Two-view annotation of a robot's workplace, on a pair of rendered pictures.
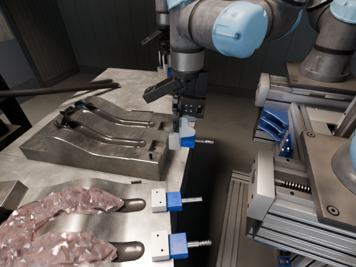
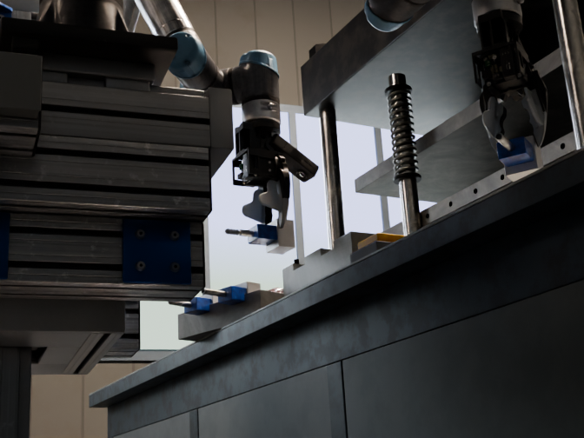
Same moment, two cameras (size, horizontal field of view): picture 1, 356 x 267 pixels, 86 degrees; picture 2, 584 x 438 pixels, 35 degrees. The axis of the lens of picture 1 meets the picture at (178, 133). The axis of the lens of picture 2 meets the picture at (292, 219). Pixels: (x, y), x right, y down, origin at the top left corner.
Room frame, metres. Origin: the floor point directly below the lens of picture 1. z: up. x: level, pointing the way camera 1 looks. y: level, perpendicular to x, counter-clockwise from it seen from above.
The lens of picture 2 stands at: (1.73, -1.04, 0.43)
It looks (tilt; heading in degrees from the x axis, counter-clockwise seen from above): 18 degrees up; 140
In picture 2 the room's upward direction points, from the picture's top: 4 degrees counter-clockwise
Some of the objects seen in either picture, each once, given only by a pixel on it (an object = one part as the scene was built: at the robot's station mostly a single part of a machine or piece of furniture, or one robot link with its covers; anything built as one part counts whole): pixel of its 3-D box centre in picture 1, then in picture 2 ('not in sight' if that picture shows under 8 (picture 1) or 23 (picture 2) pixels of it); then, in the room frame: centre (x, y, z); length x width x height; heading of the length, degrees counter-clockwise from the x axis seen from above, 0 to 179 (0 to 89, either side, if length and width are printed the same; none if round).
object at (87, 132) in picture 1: (102, 122); not in sight; (0.54, 0.26, 0.92); 0.35 x 0.16 x 0.09; 79
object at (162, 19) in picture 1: (165, 18); (499, 12); (0.96, 0.06, 1.17); 0.08 x 0.08 x 0.05
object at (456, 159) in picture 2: not in sight; (538, 141); (0.16, 1.32, 1.51); 1.10 x 0.70 x 0.05; 169
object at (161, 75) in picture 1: (171, 72); (513, 149); (0.97, 0.03, 0.93); 0.13 x 0.05 x 0.05; 110
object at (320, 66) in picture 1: (327, 60); (81, 34); (0.68, -0.52, 1.09); 0.15 x 0.15 x 0.10
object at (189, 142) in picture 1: (191, 140); (257, 234); (0.44, -0.04, 0.93); 0.13 x 0.05 x 0.05; 80
